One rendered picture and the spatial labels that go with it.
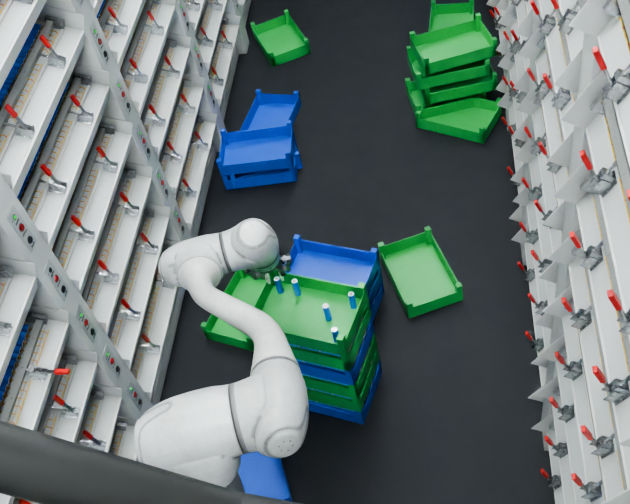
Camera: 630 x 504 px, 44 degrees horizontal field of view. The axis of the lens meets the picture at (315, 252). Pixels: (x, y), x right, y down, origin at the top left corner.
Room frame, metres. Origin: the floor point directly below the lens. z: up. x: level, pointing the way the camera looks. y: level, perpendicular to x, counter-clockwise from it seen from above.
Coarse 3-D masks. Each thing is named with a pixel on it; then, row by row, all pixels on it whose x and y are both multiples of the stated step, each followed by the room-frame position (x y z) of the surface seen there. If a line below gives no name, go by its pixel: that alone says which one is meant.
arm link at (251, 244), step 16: (240, 224) 1.29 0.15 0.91; (256, 224) 1.28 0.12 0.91; (224, 240) 1.29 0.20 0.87; (240, 240) 1.25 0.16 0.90; (256, 240) 1.24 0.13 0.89; (272, 240) 1.26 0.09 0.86; (224, 256) 1.26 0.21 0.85; (240, 256) 1.25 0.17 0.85; (256, 256) 1.23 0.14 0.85; (272, 256) 1.26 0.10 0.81
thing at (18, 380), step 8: (40, 320) 1.27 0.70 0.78; (40, 328) 1.25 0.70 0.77; (32, 336) 1.23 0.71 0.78; (32, 344) 1.21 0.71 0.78; (24, 352) 1.18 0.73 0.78; (32, 352) 1.19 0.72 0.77; (40, 352) 1.19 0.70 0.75; (24, 360) 1.16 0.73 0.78; (32, 360) 1.17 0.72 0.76; (24, 368) 1.14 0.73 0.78; (16, 376) 1.12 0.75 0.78; (24, 376) 1.13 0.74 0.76; (16, 384) 1.10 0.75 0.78; (16, 392) 1.08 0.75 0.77; (8, 400) 1.06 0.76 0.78; (24, 400) 1.07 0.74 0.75; (8, 408) 1.04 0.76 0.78; (0, 416) 1.02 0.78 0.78; (8, 416) 1.02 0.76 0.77
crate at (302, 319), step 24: (264, 288) 1.46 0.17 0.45; (288, 288) 1.48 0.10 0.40; (312, 288) 1.45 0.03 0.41; (336, 288) 1.41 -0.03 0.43; (360, 288) 1.35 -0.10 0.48; (264, 312) 1.41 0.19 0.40; (288, 312) 1.39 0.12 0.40; (312, 312) 1.37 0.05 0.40; (336, 312) 1.35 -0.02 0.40; (360, 312) 1.31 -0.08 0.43; (288, 336) 1.28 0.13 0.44; (312, 336) 1.28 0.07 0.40
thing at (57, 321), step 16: (32, 320) 1.28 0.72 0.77; (48, 320) 1.29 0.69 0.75; (64, 320) 1.28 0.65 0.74; (48, 336) 1.24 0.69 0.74; (64, 336) 1.24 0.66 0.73; (48, 352) 1.20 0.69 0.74; (16, 368) 1.16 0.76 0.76; (48, 368) 1.15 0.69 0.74; (32, 384) 1.11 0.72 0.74; (48, 384) 1.11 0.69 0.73; (32, 400) 1.07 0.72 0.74; (16, 416) 1.03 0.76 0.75; (32, 416) 1.03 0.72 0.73; (0, 496) 0.85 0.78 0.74
